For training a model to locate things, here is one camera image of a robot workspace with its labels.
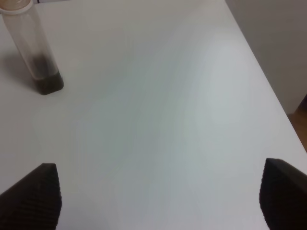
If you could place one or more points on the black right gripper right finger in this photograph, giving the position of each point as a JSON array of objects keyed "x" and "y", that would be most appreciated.
[{"x": 283, "y": 196}]

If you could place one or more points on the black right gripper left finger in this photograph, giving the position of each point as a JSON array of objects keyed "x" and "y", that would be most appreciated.
[{"x": 34, "y": 202}]

